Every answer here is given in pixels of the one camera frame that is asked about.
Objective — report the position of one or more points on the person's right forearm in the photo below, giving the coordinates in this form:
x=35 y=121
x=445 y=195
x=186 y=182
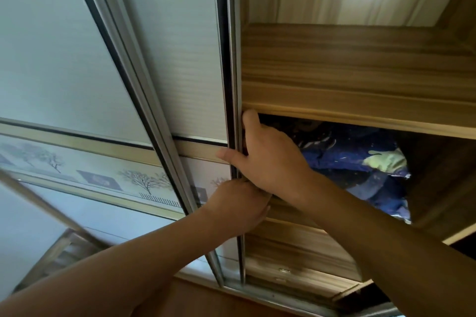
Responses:
x=390 y=253

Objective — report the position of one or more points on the wooden wardrobe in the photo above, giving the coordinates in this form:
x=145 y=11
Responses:
x=334 y=60

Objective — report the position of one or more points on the person's right hand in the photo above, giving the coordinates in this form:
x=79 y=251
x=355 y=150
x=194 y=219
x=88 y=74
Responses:
x=271 y=160

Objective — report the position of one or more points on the person's left forearm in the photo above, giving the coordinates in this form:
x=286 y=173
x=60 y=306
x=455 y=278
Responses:
x=111 y=276

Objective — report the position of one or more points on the person's left hand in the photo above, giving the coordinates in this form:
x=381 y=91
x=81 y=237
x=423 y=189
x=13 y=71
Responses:
x=238 y=209

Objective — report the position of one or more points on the blue printed folded bedding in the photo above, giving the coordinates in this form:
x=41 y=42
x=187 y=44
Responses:
x=346 y=153

